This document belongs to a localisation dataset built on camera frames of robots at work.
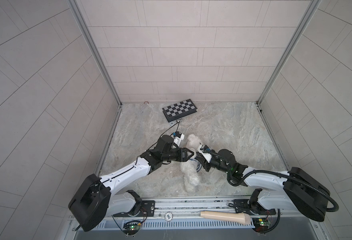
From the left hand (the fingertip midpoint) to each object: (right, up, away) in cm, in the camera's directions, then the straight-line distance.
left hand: (194, 154), depth 76 cm
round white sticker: (-12, -27, -7) cm, 31 cm away
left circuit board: (-28, -29, -11) cm, 42 cm away
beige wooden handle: (+21, -25, -11) cm, 35 cm away
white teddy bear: (-3, -6, -3) cm, 7 cm away
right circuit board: (+30, -30, -8) cm, 44 cm away
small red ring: (-36, +31, +43) cm, 64 cm away
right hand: (+1, -2, +3) cm, 4 cm away
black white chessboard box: (-11, +23, +32) cm, 41 cm away
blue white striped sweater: (+3, -6, +3) cm, 8 cm away
